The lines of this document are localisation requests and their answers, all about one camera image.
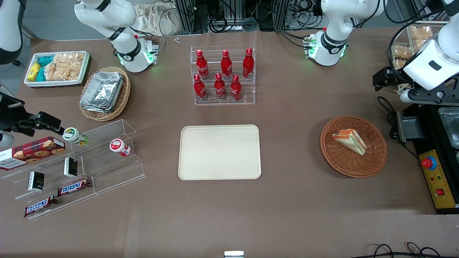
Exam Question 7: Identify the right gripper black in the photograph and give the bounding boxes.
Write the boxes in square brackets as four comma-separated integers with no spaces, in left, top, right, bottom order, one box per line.
[0,92,36,148]

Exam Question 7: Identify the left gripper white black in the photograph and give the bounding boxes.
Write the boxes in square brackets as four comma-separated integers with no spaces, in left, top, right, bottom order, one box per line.
[399,26,459,105]

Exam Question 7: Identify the triangle sandwich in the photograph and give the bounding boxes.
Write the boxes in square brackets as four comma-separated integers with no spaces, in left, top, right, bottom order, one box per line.
[332,129,367,156]

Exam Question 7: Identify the white rectangular snack tray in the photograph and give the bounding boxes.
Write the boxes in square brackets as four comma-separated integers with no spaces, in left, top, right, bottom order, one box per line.
[24,51,90,88]

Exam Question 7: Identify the round brown wicker basket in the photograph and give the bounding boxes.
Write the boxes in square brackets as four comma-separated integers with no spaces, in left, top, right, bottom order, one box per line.
[320,115,388,178]

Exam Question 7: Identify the aluminium foil tray stack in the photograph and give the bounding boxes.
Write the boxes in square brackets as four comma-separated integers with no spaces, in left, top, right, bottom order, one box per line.
[79,71,124,114]

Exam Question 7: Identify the oval light wicker basket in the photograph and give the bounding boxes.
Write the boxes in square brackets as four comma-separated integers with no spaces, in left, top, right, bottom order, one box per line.
[79,66,131,122]

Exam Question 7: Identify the beige plastic serving tray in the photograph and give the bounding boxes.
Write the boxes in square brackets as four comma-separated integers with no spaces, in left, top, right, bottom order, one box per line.
[178,124,262,180]

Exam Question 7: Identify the red chocolate chip cookie box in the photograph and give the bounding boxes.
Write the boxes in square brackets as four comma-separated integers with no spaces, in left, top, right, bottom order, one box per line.
[0,136,66,171]

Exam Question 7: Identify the black appliance housing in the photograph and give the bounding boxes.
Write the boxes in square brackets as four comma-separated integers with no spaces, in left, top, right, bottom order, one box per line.
[396,102,459,215]

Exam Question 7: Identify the small black carton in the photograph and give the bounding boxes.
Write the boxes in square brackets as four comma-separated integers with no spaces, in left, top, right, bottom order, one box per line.
[63,157,78,178]
[28,171,45,191]

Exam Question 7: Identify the clear acrylic stepped shelf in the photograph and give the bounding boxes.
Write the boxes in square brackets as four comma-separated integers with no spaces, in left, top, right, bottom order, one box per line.
[0,143,96,220]
[67,119,147,196]

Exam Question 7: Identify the green capped small bottle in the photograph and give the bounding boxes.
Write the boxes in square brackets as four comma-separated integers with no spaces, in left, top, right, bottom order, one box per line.
[62,127,89,147]

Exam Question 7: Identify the yellow snack packet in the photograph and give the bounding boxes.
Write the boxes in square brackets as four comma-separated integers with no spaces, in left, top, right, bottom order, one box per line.
[28,62,41,81]

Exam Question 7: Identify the snickers chocolate bar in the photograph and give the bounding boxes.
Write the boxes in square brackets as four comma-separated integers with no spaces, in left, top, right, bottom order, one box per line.
[57,178,92,197]
[24,195,58,218]

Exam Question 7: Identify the clear bag of rice crackers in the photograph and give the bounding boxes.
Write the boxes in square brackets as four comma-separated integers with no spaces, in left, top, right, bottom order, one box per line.
[59,53,85,81]
[44,61,62,82]

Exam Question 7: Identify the yellow control panel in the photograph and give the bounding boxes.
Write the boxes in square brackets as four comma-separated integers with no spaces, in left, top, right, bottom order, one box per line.
[418,149,459,209]

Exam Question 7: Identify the red capped small bottle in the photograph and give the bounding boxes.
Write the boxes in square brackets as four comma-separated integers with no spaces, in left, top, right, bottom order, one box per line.
[109,139,132,157]

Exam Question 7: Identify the clear acrylic bottle display stand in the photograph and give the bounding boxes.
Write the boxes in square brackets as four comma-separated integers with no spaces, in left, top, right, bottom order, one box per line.
[190,45,256,106]

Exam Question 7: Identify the red cola bottle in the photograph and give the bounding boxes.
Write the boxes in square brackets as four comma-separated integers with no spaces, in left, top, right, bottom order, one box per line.
[214,73,227,101]
[242,48,255,79]
[230,75,242,101]
[220,49,233,80]
[196,49,210,80]
[193,75,208,101]

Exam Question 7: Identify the crumpled beige paper bag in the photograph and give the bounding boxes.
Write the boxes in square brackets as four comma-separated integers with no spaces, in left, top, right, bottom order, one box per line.
[133,1,188,37]

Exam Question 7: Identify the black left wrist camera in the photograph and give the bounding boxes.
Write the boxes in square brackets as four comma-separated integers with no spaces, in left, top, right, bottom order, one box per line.
[373,66,407,91]

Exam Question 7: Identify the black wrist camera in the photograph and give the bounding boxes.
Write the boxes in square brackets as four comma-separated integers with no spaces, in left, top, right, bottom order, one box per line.
[373,66,407,91]
[34,111,65,137]

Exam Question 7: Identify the black appliance power cable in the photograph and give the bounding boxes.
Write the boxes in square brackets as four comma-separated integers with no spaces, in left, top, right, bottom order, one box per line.
[376,96,419,159]

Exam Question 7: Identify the black left wrist camera cable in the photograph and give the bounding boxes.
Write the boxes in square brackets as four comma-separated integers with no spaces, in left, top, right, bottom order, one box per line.
[387,7,453,85]

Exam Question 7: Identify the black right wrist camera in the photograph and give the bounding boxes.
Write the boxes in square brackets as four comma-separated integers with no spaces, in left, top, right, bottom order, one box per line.
[34,111,65,137]

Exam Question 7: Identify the white wire rack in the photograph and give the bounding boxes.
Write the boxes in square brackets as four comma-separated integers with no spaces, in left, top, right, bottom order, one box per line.
[389,21,449,95]

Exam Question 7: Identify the black left arm base cables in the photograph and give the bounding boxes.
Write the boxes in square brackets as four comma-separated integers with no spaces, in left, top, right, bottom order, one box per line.
[275,29,313,50]

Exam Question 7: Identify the black looped floor cable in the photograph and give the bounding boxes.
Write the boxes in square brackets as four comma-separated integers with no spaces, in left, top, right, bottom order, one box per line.
[360,243,459,258]

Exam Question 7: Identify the grey coiled cable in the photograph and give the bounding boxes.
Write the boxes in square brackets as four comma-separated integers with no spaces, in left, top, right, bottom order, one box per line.
[211,16,259,32]

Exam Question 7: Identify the aluminium profile frame rack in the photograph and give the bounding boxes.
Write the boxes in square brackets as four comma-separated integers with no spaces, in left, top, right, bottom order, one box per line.
[174,0,324,33]

